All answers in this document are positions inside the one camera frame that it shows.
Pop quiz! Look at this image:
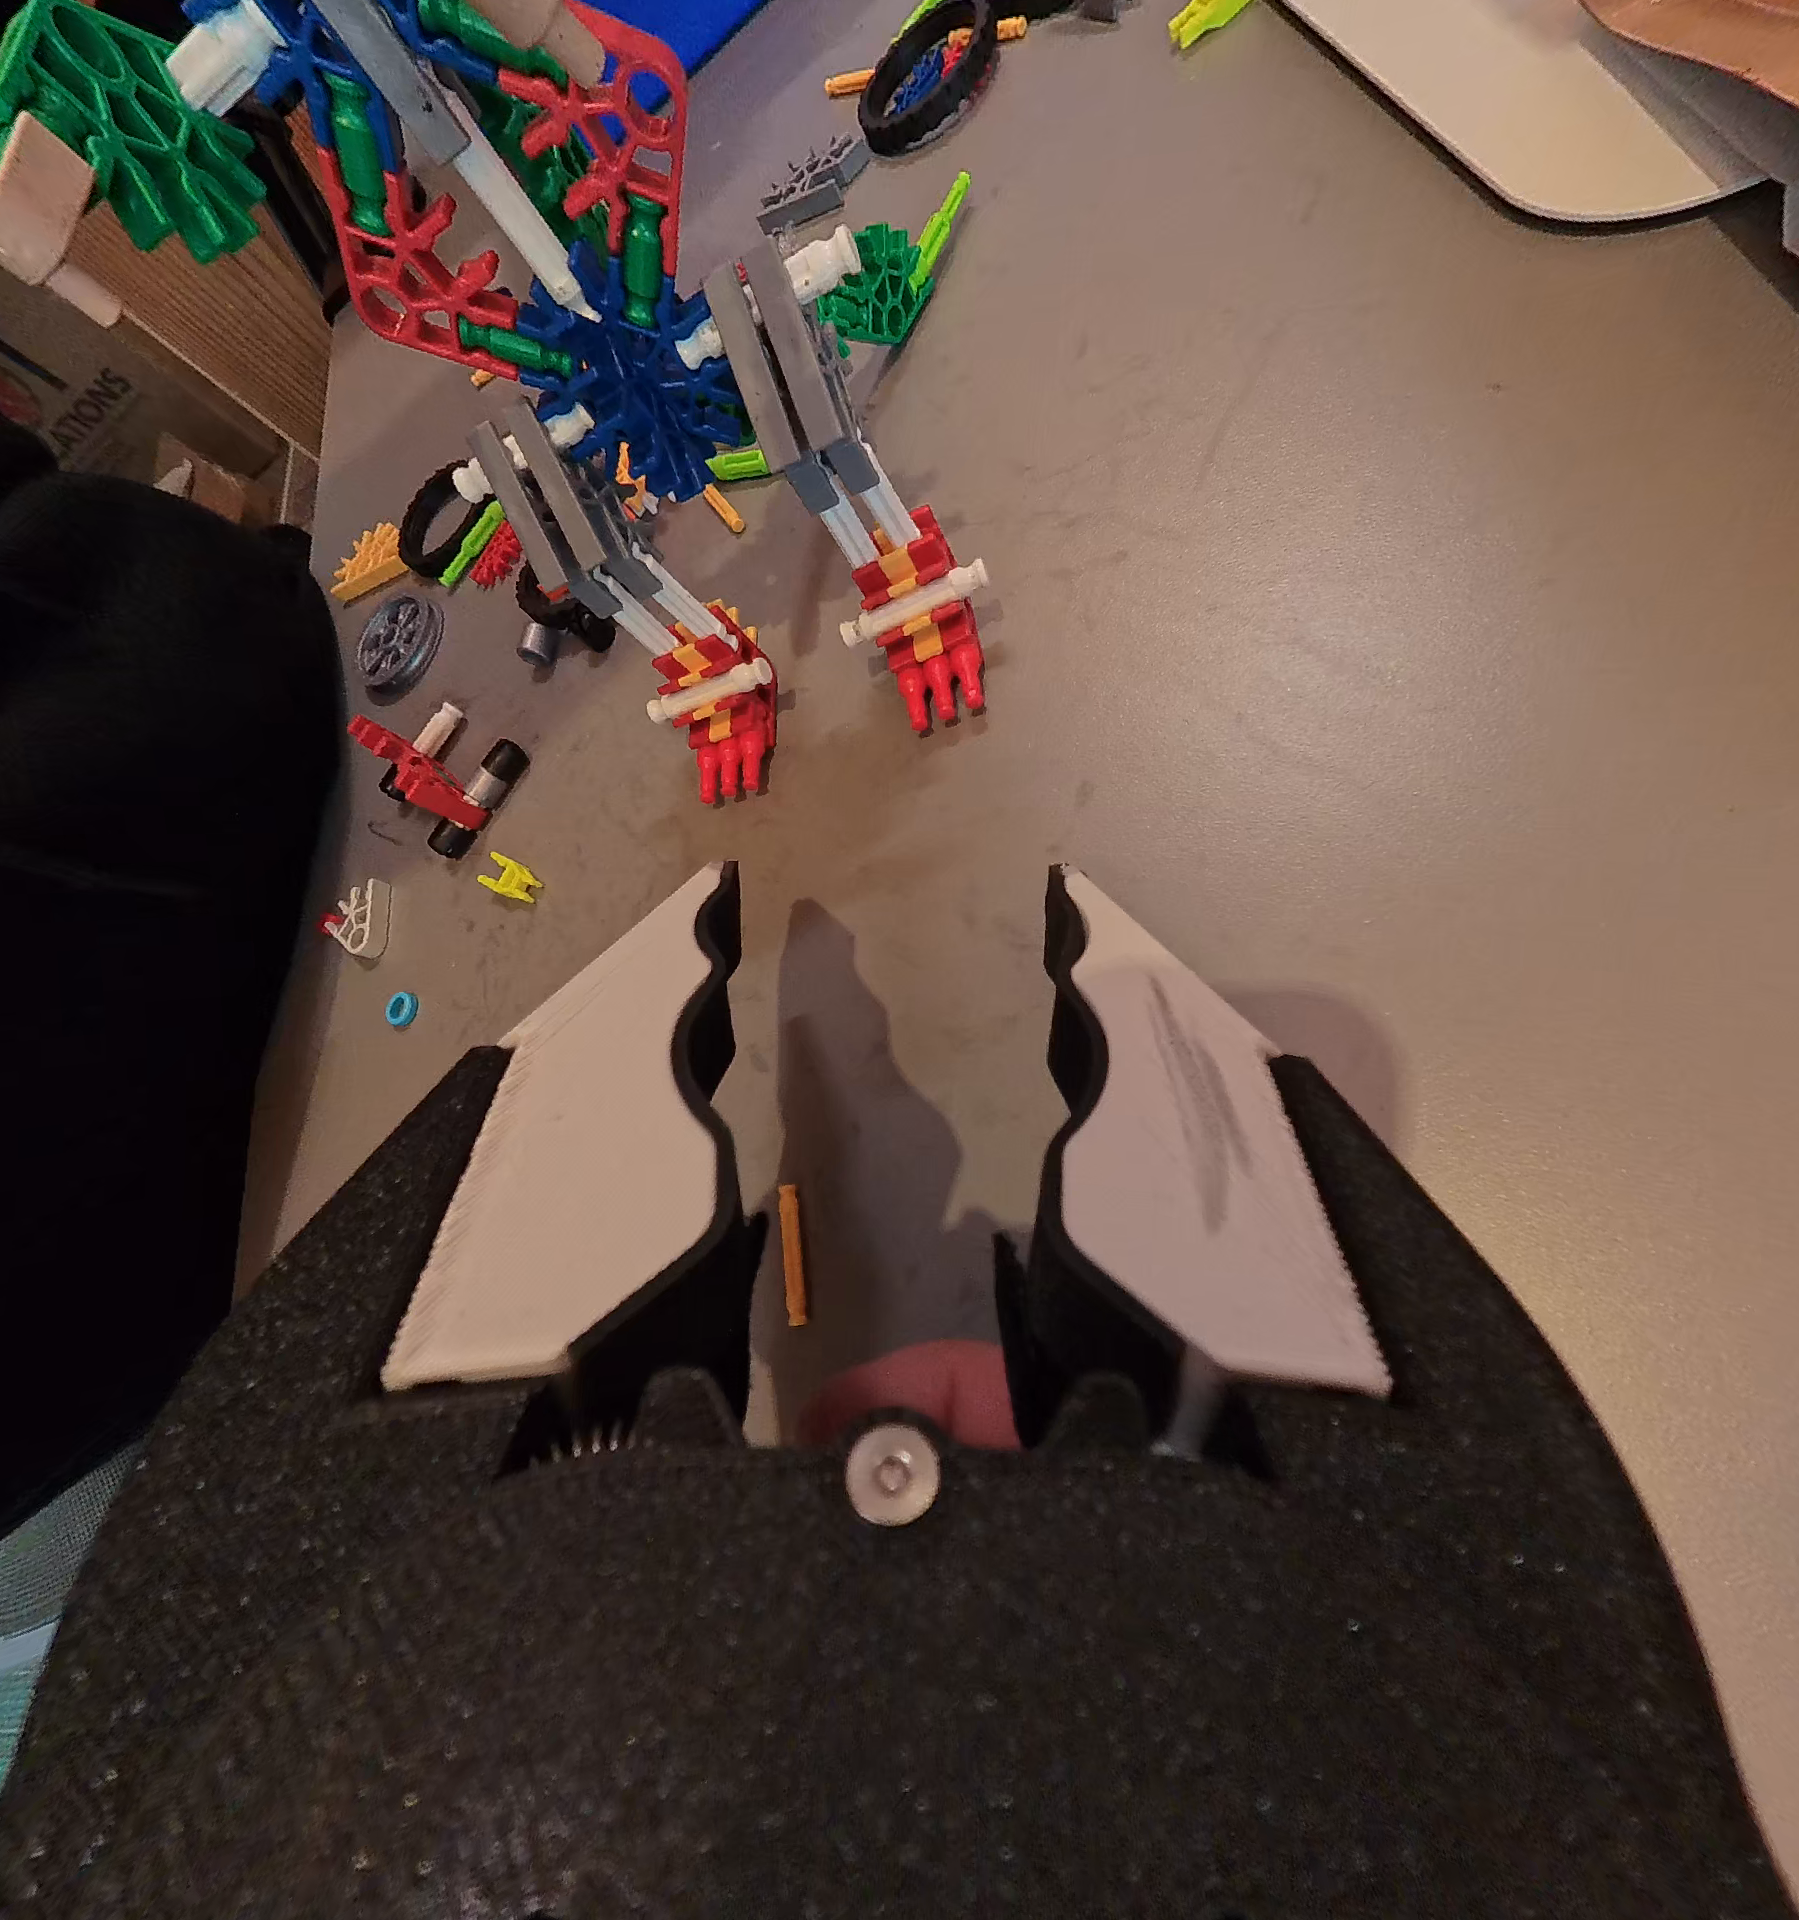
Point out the large black toy tyre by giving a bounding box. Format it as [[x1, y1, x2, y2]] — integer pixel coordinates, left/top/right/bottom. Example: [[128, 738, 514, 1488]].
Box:
[[857, 0, 997, 159]]

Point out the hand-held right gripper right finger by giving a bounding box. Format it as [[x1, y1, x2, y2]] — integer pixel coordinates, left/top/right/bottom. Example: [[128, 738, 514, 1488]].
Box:
[[995, 862, 1395, 1458]]

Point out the small black toy tyre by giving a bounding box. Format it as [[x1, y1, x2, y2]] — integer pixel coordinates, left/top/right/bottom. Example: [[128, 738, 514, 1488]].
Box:
[[396, 461, 504, 587]]

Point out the blue plastic bin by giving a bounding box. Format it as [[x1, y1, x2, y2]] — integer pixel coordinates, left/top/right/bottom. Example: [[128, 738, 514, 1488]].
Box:
[[665, 0, 757, 80]]

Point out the brown paper sheet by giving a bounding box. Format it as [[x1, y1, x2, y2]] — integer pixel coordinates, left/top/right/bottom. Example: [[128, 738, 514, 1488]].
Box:
[[1573, 0, 1799, 181]]

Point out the red toy piece assembly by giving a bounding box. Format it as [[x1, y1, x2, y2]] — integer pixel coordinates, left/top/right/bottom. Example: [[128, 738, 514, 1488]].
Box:
[[348, 700, 534, 862]]

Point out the person's right hand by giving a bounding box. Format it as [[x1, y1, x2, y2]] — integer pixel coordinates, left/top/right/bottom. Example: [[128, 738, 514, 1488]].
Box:
[[801, 1337, 1023, 1453]]

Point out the dark grey connector piece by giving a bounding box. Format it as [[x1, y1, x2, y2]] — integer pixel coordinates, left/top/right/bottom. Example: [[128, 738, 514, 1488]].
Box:
[[755, 131, 867, 228]]

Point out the white monitor stand base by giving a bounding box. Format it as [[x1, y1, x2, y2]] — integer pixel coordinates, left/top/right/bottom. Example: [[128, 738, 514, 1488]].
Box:
[[1273, 0, 1763, 228]]

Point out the printed cardboard box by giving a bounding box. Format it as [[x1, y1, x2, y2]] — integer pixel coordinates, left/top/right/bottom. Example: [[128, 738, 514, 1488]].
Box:
[[0, 245, 290, 519]]

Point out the grey wheel hub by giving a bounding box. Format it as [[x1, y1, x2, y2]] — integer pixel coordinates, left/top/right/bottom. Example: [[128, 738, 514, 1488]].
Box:
[[354, 591, 448, 700]]

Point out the green fan connector assembly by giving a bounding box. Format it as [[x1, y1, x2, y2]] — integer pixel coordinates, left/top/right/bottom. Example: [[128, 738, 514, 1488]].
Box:
[[761, 168, 975, 349]]

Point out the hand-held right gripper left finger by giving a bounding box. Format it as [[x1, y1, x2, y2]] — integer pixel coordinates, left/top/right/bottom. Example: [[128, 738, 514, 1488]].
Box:
[[378, 857, 765, 1450]]

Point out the colourful construction toy model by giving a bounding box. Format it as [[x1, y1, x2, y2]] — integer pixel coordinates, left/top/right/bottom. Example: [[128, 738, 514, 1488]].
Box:
[[0, 0, 993, 807]]

